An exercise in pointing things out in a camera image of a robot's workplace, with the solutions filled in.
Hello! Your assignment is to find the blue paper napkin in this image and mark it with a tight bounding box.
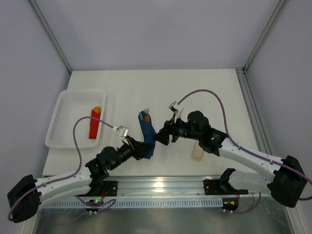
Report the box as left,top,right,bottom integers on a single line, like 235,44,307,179
138,115,156,145

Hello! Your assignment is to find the brown wooden spoon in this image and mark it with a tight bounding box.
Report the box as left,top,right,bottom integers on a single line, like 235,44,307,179
143,114,152,123

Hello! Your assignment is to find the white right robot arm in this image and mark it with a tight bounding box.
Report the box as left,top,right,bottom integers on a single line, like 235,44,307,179
154,111,308,208

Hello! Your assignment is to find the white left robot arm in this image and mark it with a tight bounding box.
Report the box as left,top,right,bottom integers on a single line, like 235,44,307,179
7,137,155,223

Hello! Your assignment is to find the beige cutlery tray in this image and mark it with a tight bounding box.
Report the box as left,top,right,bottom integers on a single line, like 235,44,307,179
191,141,204,162

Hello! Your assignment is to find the red bottle orange cap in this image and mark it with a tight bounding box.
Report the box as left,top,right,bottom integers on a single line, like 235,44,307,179
89,107,101,139

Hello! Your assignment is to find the white plastic basket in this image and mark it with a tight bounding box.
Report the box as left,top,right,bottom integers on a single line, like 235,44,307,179
45,89,106,149

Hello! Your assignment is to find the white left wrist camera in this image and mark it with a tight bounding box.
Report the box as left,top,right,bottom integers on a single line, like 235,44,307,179
113,125,129,144

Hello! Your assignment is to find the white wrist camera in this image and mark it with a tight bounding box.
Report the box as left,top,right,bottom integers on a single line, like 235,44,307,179
169,101,184,121
113,125,129,144

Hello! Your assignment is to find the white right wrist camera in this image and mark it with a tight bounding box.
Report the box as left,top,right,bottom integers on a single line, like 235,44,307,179
169,101,184,121

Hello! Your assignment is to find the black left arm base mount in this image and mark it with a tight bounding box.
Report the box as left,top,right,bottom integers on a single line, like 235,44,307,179
79,180,118,197

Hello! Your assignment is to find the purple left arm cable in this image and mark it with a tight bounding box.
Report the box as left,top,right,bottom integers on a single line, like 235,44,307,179
8,117,117,222

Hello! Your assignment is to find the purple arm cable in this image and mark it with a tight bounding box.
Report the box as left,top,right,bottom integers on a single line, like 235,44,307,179
8,117,117,222
176,89,312,214

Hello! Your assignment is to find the white slotted cable duct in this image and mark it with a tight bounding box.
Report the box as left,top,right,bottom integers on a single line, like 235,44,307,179
45,197,223,209

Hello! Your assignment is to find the aluminium table edge rail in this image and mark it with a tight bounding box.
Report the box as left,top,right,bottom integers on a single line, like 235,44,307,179
36,175,296,200

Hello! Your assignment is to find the aluminium side rail right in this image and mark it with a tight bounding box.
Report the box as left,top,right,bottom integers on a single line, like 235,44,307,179
235,68,274,155

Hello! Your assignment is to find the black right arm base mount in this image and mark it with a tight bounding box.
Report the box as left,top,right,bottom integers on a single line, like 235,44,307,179
203,179,249,195

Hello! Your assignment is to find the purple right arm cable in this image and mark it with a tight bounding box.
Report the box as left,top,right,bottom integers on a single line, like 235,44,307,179
176,89,312,214

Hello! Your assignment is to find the aluminium frame post right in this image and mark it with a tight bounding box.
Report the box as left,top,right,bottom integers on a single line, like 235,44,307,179
242,0,289,73

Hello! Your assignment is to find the aluminium frame post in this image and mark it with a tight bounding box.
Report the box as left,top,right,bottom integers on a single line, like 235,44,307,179
242,0,289,73
27,0,73,74

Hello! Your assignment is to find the aluminium frame post left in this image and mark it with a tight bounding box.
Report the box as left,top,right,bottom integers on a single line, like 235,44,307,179
27,0,73,74

